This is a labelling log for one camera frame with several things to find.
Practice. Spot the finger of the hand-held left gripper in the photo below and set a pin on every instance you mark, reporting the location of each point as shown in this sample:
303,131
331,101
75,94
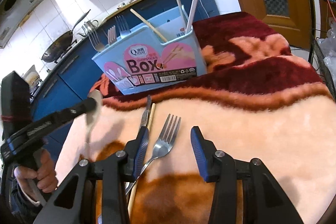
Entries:
78,110

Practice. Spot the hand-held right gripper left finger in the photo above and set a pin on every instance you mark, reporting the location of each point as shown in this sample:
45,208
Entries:
140,153

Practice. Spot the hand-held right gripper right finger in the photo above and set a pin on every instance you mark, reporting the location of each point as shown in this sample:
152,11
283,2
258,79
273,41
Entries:
199,155

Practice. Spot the steel spoon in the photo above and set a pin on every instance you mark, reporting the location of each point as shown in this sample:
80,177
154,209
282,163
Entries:
92,119

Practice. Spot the steel table knife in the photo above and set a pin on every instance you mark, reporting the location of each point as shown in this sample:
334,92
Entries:
145,116

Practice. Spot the wooden chopstick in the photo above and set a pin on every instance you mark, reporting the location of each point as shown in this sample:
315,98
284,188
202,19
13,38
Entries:
152,114
147,24

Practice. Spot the blue plastic utensil box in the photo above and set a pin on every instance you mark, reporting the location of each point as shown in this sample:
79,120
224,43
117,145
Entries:
147,66

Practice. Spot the person's left hand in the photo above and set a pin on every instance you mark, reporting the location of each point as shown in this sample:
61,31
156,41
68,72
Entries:
48,174

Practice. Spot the white container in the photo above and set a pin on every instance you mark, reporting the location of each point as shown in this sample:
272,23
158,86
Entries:
31,77

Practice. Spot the blue base cabinets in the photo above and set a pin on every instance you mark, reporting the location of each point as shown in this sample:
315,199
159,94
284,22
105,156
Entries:
68,82

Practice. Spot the black wok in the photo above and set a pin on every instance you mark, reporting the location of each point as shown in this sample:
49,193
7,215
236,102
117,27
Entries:
57,47

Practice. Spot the steel kettle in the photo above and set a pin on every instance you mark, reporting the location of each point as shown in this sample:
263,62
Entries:
88,26

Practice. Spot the clear plastic bag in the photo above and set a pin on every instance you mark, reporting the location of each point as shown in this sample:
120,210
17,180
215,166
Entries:
329,56

